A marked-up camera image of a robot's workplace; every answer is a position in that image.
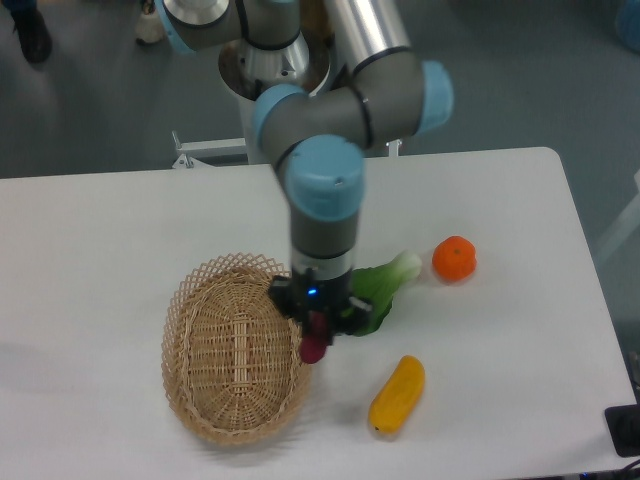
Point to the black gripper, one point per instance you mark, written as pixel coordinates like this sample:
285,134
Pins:
321,306

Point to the purple sweet potato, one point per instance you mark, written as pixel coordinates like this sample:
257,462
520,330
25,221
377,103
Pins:
314,345

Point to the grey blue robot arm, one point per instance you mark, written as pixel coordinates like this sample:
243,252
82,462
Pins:
315,145

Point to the woven wicker basket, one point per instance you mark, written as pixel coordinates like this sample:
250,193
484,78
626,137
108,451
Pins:
231,369

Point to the green bok choy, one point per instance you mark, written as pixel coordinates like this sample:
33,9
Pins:
379,284

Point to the yellow mango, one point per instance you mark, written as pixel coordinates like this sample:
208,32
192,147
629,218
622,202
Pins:
396,400

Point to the orange tangerine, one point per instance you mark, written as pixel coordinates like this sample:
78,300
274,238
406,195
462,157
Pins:
454,259

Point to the white orange sneaker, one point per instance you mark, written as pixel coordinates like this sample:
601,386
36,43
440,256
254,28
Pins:
149,29

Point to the black device at table edge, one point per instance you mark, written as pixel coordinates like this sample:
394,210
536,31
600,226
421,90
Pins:
623,425

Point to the black shoe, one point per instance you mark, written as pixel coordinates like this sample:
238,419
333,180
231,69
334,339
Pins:
34,37

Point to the white bracket clamp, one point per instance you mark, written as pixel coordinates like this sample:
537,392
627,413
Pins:
394,148

